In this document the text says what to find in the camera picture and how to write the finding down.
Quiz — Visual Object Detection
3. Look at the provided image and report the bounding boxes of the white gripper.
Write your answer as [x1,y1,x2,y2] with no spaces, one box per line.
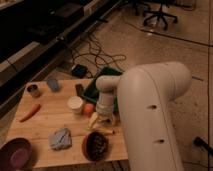
[96,92,115,116]

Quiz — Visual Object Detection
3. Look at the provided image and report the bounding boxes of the yellow banana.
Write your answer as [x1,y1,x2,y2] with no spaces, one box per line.
[88,112,117,130]

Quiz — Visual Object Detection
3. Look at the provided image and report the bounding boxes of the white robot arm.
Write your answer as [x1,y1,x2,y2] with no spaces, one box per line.
[96,62,192,171]

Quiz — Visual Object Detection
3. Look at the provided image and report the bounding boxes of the white paper cup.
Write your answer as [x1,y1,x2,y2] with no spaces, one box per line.
[67,96,84,114]

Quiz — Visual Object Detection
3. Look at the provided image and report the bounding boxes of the orange fruit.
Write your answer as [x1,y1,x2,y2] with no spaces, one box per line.
[83,103,95,117]

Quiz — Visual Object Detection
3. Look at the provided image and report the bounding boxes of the green tray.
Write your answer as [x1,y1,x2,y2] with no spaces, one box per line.
[82,67,121,104]

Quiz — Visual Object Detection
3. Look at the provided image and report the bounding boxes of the metal spoon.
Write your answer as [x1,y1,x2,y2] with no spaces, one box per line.
[97,129,115,135]

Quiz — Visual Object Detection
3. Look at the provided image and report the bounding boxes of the dark small block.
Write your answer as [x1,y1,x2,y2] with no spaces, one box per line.
[75,84,84,97]

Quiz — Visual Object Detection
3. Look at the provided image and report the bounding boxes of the black power adapter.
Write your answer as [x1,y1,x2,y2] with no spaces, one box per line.
[71,64,88,78]

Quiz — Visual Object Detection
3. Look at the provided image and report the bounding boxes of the brown bowl with contents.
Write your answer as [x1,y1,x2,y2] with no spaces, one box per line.
[82,131,109,162]

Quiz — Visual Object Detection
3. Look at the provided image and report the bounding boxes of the crumpled blue cloth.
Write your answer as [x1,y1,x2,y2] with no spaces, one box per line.
[49,128,72,150]

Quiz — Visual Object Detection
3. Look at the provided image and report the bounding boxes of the orange carrot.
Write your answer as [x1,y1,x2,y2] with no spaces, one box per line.
[19,104,41,122]

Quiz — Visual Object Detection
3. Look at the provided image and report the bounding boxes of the metal tin can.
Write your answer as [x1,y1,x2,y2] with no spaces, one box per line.
[27,84,41,98]

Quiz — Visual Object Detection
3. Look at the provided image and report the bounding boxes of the black object on floor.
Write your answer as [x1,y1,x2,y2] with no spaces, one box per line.
[193,137,213,156]

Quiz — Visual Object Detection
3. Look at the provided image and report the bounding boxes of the dark shelf unit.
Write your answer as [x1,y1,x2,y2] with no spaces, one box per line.
[0,0,119,115]

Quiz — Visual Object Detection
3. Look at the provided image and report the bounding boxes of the purple bowl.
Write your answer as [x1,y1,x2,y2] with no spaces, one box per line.
[0,138,32,171]

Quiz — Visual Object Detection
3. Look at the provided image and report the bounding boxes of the black office chair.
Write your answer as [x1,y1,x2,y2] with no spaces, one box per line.
[128,0,179,32]

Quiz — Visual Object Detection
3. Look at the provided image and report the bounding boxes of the black cables on floor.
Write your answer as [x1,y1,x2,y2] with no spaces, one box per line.
[61,31,128,79]

